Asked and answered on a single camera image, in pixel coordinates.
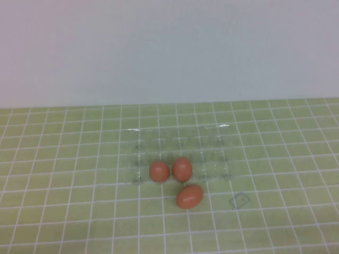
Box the green grid table mat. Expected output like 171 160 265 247
0 97 339 254

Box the brown egg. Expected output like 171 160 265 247
148 160 171 183
172 157 193 183
175 184 204 210

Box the clear plastic egg tray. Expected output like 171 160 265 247
124 123 231 186

